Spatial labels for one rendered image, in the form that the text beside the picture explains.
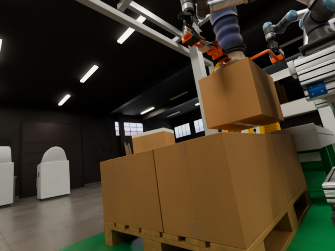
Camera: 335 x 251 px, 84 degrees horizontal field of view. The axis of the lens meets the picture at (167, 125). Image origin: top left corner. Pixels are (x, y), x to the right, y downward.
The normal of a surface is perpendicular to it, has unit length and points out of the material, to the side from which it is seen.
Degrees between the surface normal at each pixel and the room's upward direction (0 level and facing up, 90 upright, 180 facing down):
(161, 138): 90
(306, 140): 90
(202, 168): 90
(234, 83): 90
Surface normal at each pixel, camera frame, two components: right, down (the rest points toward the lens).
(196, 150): -0.70, -0.04
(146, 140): -0.41, -0.13
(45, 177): 0.65, -0.25
